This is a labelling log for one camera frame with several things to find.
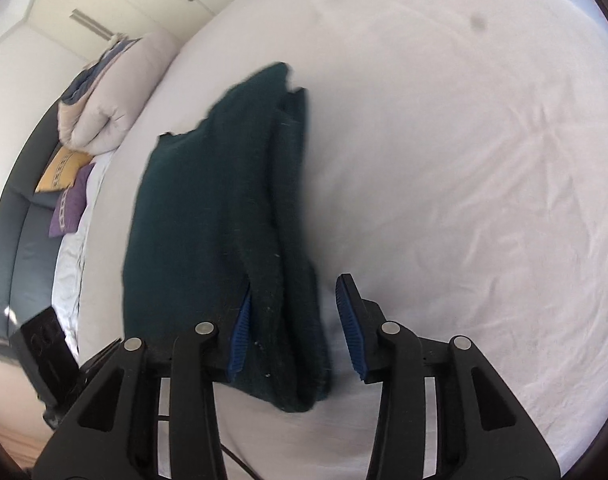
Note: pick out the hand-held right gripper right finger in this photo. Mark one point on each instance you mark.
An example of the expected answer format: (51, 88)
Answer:
(351, 325)

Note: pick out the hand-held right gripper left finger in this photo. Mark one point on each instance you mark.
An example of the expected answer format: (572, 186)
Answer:
(241, 340)

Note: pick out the dark green sweater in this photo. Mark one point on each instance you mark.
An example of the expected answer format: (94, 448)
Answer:
(203, 240)

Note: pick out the grey padded headboard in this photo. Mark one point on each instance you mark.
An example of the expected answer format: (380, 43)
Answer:
(23, 240)

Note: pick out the purple patterned pillow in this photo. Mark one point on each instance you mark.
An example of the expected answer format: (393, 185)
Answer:
(71, 205)

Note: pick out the bed with white sheet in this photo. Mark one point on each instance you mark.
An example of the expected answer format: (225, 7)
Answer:
(434, 160)

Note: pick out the yellow patterned pillow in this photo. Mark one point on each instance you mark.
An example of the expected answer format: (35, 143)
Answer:
(63, 170)

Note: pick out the folded beige duvet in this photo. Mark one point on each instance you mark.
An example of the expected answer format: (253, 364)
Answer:
(118, 95)

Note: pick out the cream wardrobe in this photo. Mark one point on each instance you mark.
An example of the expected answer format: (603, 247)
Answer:
(83, 10)

